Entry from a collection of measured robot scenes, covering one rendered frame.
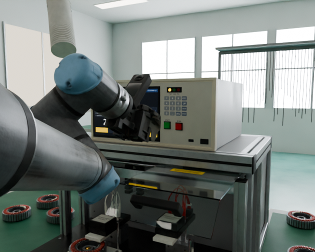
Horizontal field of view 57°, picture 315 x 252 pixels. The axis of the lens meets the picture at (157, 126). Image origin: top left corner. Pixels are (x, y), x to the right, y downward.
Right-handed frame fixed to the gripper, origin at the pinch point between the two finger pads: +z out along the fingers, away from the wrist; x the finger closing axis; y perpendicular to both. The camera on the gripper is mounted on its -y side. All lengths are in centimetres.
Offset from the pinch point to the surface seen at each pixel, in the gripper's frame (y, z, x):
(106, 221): 28.2, 13.8, -17.9
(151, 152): 5.8, 7.4, -3.8
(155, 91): -11.9, 2.3, -3.9
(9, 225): 39, 20, -68
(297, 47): -214, 289, 24
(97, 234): 32.5, 13.8, -20.3
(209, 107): -7.6, 4.3, 13.0
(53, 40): -68, 43, -108
